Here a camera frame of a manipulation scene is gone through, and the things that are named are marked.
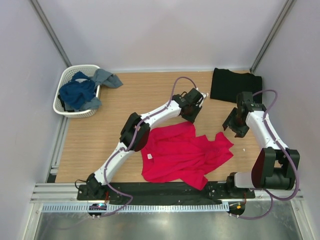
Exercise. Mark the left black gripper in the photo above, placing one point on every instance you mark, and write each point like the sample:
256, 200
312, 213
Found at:
192, 119

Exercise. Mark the aluminium corner post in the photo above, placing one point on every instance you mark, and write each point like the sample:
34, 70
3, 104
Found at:
50, 31
279, 20

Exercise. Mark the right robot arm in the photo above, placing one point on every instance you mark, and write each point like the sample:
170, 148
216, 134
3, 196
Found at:
276, 167

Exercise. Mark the folded black t shirt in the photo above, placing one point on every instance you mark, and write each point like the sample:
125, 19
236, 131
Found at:
226, 85

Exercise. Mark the white plastic laundry basket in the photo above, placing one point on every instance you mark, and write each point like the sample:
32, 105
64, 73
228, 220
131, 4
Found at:
87, 69

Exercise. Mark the left aluminium corner post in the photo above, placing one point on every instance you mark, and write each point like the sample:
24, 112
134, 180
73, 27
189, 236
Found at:
50, 31

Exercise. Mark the right aluminium corner post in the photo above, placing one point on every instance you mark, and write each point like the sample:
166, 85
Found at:
279, 20

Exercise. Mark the grey blue t shirt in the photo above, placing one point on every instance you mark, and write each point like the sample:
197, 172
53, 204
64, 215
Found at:
100, 77

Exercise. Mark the slotted white cable duct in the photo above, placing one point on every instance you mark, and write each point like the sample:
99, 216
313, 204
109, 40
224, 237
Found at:
108, 208

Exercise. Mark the red t shirt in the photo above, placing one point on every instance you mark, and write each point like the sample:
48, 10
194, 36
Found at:
175, 152

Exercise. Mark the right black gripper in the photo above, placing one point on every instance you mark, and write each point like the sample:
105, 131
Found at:
240, 132

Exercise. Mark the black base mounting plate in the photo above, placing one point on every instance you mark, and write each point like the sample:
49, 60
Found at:
165, 194

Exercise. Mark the dark blue t shirt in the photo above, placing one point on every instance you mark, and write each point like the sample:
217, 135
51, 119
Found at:
71, 94

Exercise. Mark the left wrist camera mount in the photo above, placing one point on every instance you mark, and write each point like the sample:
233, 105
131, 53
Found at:
204, 95

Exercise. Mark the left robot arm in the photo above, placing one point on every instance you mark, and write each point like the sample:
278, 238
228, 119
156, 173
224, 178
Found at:
135, 133

